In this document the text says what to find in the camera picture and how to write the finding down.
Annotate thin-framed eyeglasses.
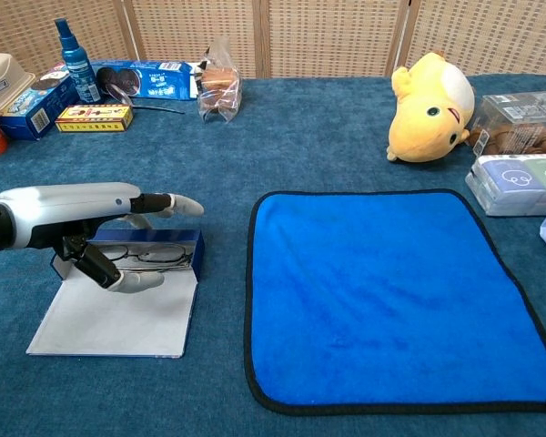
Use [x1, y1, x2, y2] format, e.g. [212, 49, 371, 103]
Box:
[100, 243, 195, 274]

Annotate blue glasses case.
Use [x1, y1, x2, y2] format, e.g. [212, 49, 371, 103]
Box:
[25, 228, 206, 360]

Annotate short blue Oreo box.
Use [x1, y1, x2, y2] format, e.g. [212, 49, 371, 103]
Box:
[0, 63, 79, 141]

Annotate blue spray bottle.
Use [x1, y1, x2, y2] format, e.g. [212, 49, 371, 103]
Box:
[54, 17, 102, 104]

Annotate metal spoon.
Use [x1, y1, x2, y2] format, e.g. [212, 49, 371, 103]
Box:
[103, 81, 187, 116]

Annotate long blue Oreo box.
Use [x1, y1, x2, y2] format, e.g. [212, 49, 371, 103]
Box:
[89, 59, 206, 101]

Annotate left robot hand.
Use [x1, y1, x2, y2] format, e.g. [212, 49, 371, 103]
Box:
[0, 181, 206, 295]

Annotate clear box brown snacks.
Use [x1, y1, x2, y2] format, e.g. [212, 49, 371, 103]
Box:
[468, 90, 546, 158]

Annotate teal tablecloth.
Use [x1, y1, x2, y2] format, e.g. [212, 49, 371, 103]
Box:
[0, 72, 546, 437]

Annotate blue microfiber cloth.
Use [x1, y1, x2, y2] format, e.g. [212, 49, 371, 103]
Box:
[243, 188, 546, 416]

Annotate multicolour tissue pack row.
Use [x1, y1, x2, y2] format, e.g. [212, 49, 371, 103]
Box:
[464, 153, 546, 218]

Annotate yellow plush toy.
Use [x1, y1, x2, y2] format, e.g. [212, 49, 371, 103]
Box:
[385, 50, 477, 164]

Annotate small yellow red box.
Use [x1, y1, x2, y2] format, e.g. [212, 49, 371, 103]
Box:
[55, 104, 135, 134]

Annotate bread in clear bag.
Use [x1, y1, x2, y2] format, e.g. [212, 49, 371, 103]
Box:
[196, 35, 244, 125]

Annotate beige lunch box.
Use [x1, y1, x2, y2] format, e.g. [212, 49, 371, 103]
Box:
[0, 52, 36, 115]

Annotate wicker folding screen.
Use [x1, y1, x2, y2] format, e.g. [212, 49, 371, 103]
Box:
[0, 0, 546, 79]

